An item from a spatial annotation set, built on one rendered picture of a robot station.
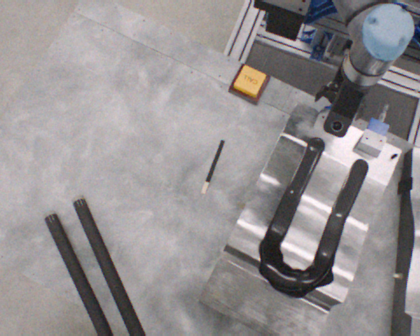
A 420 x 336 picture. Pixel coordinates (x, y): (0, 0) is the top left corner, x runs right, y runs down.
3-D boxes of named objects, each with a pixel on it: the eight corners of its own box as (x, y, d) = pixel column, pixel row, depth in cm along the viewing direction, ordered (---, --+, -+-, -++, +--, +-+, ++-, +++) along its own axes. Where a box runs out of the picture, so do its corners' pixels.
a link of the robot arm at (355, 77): (381, 84, 85) (338, 64, 85) (373, 94, 89) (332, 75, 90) (398, 49, 86) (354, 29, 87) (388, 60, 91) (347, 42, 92)
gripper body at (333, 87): (370, 82, 102) (392, 54, 91) (354, 116, 100) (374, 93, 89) (337, 66, 103) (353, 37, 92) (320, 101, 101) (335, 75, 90)
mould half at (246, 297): (290, 114, 123) (301, 92, 110) (388, 160, 121) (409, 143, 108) (198, 300, 111) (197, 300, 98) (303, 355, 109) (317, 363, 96)
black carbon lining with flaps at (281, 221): (309, 136, 114) (318, 122, 105) (373, 167, 113) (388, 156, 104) (242, 274, 106) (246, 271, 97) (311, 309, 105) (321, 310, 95)
